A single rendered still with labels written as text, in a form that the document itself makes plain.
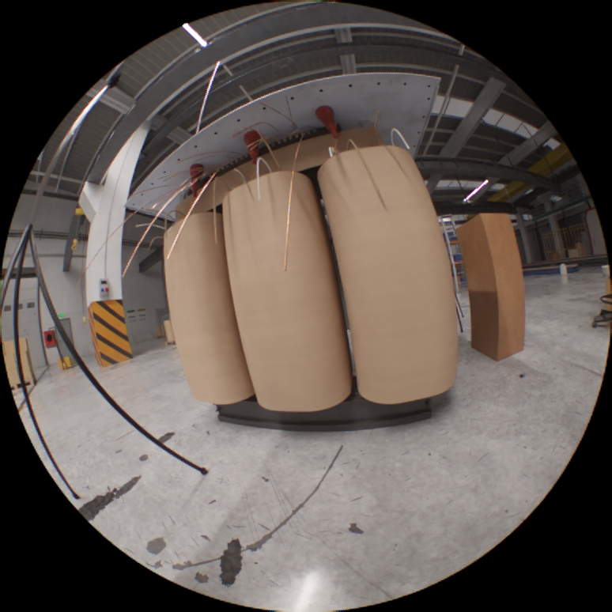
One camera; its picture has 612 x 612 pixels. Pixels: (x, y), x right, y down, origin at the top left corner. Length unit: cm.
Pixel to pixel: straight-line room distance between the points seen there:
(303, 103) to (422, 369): 106
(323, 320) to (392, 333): 22
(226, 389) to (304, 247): 66
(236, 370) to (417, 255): 81
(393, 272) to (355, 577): 82
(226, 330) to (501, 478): 115
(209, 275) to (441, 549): 118
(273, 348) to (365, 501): 59
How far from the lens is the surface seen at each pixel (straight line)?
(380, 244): 57
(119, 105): 1004
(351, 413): 85
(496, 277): 132
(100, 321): 527
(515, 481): 77
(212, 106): 1090
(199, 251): 86
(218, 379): 86
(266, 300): 61
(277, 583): 62
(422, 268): 59
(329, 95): 90
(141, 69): 1041
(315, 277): 60
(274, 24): 419
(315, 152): 85
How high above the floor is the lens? 60
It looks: 2 degrees down
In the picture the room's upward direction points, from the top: 11 degrees counter-clockwise
